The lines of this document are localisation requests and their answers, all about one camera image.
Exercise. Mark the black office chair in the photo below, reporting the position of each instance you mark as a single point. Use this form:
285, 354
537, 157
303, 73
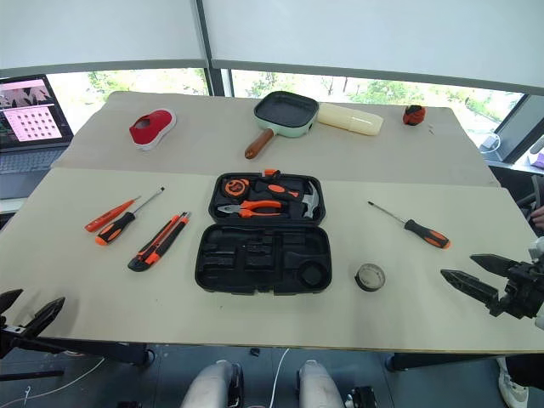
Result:
527, 191

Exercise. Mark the orange black tape measure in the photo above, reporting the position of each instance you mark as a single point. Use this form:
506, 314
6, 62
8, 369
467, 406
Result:
235, 187

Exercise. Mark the orange black utility knife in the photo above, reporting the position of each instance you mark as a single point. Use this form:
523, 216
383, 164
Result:
155, 246

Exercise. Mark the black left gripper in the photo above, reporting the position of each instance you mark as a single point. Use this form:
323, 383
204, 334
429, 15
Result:
9, 336

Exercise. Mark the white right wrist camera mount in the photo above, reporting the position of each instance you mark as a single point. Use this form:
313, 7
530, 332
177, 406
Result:
538, 248

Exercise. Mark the black plastic tool case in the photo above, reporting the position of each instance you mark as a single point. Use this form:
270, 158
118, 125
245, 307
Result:
238, 263

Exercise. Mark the cream plastic case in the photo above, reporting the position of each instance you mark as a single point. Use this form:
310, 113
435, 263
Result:
350, 120

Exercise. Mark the orange tester screwdriver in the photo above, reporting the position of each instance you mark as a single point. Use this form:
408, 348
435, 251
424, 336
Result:
108, 217

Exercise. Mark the white roller blind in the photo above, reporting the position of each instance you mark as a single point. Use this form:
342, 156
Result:
382, 34
98, 30

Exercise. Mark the red slip-on shoe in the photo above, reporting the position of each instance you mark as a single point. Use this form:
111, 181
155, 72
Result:
157, 127

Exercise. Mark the small screws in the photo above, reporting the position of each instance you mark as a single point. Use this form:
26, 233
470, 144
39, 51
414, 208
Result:
431, 129

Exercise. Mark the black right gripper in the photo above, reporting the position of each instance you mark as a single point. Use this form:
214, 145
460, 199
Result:
523, 291

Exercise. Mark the white sneaker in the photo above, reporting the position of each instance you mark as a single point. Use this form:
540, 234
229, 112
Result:
512, 384

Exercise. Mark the grey rounded shape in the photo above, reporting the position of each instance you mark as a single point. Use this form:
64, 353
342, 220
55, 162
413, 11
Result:
319, 387
210, 387

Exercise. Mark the open laptop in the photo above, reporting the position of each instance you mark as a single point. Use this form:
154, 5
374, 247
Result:
30, 123

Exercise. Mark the red black round object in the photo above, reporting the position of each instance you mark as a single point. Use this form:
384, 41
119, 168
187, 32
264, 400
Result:
413, 115

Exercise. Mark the bystander bare hand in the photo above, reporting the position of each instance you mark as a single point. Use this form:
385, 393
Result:
539, 217

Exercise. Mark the dark window post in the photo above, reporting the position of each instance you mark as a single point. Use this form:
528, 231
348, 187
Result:
216, 81

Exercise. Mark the black tape roll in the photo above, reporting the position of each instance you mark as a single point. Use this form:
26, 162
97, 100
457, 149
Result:
361, 284

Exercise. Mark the white charger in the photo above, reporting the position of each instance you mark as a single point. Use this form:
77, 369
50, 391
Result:
491, 143

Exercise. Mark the small black floor object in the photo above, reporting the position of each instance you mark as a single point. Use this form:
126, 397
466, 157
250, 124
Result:
255, 352

